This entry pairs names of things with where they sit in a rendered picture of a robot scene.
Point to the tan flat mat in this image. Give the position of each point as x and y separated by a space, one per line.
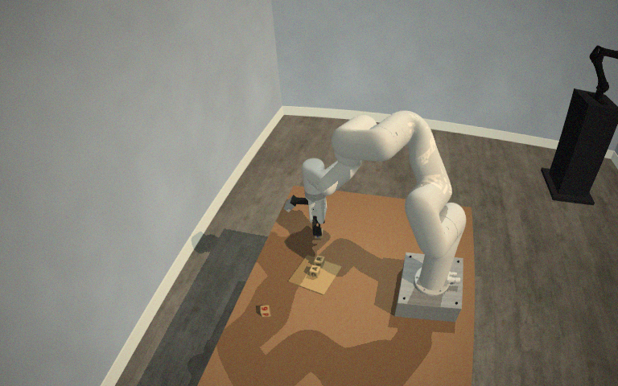
318 284

